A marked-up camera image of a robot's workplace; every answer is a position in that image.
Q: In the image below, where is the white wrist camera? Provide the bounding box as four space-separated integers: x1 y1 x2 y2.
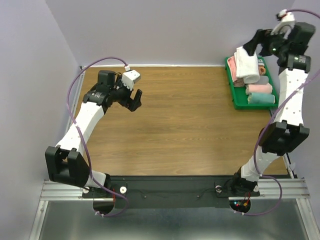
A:
270 9 296 35
121 65 141 91

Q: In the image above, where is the short pink rolled towel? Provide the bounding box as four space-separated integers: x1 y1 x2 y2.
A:
245 83 273 95

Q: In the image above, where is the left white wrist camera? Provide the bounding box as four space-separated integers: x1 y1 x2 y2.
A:
121 65 141 91

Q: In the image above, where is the white blue patterned towel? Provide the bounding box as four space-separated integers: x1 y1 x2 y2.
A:
257 57 265 67

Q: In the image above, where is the long pink rolled towel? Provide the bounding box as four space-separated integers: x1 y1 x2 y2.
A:
227 56 245 87

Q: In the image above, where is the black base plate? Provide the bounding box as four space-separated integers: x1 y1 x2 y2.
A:
51 174 261 211

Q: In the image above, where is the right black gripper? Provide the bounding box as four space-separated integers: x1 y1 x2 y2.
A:
241 26 289 58

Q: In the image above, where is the green plastic basket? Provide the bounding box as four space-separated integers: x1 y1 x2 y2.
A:
224 57 279 110

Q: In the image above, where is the orange rolled towel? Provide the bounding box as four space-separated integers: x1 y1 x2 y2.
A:
258 65 266 76

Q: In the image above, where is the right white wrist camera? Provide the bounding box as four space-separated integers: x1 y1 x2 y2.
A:
270 9 296 35

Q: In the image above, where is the purple cable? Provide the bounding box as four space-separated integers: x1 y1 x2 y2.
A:
233 8 320 217
65 57 131 218

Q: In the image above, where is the grey rolled towel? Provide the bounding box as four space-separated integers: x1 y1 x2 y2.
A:
257 75 269 85

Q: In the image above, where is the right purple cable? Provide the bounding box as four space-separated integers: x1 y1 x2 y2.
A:
233 8 320 217

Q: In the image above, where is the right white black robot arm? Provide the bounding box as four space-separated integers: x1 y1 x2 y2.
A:
230 22 316 195

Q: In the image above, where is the aluminium frame rail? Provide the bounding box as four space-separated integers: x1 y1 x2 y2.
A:
27 64 118 240

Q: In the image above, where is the teal rolled towel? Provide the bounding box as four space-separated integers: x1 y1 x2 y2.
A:
247 92 276 104

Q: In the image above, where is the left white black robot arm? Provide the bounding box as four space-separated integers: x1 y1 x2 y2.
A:
45 70 143 197

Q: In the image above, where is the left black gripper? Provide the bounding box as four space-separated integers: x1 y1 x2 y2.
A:
109 75 142 112

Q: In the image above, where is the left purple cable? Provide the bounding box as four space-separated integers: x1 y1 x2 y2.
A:
65 57 131 218

